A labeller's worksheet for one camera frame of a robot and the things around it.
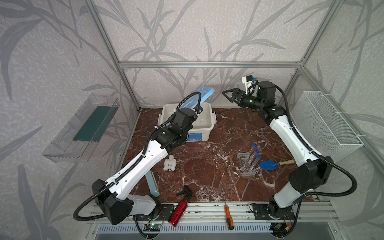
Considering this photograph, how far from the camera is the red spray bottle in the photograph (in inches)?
27.7

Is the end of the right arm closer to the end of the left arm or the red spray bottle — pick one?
the end of the left arm

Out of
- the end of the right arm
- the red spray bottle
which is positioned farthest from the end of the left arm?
the red spray bottle
